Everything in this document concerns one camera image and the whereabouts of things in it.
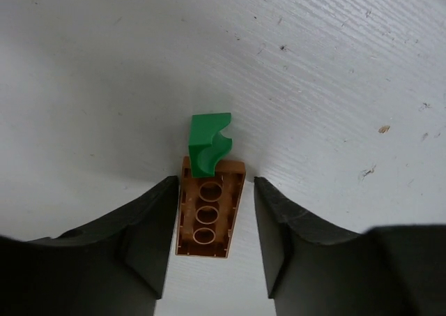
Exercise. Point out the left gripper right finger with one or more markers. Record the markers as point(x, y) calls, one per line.
point(314, 267)

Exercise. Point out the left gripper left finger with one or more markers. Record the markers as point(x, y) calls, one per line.
point(113, 265)

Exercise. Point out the brown lego plate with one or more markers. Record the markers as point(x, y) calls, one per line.
point(207, 209)

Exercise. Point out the small dark green lego piece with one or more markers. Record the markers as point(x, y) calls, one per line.
point(207, 146)

